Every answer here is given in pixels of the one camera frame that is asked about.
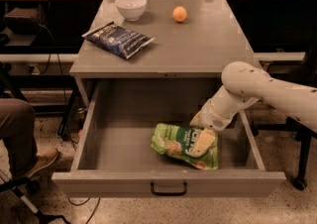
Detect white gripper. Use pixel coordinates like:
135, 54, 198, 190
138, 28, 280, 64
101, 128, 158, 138
189, 98, 238, 158

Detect green rice chip bag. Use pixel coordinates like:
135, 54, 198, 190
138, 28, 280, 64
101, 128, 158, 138
151, 123, 218, 170

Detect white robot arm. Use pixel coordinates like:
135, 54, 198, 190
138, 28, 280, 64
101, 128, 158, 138
190, 61, 317, 132

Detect grey cabinet counter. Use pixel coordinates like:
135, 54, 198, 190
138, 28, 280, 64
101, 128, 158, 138
70, 0, 259, 103

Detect open grey drawer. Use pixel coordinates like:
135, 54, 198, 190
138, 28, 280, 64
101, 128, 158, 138
53, 78, 285, 197

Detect blue chip bag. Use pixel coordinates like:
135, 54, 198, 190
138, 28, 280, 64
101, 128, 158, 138
82, 22, 154, 60

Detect black rolling stand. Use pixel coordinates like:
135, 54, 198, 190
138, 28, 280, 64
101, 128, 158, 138
251, 117, 317, 190

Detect orange fruit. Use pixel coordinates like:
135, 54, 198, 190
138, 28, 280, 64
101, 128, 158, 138
172, 6, 187, 23

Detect white bowl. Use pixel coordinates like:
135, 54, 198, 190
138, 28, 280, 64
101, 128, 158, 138
115, 0, 147, 21

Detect tan shoe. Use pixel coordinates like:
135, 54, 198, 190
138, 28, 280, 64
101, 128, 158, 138
25, 148, 59, 178

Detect person's leg in trousers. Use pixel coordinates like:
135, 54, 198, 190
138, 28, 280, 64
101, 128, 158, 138
0, 98, 37, 177

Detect black chair base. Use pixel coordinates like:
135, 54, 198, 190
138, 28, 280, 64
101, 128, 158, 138
0, 169, 71, 224

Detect dark box on shelf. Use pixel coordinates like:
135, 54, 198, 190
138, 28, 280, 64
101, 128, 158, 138
4, 8, 40, 35

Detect black drawer handle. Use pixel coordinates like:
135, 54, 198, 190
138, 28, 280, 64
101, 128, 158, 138
150, 182, 187, 197

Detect black cable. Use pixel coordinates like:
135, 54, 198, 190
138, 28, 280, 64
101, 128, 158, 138
37, 0, 68, 103

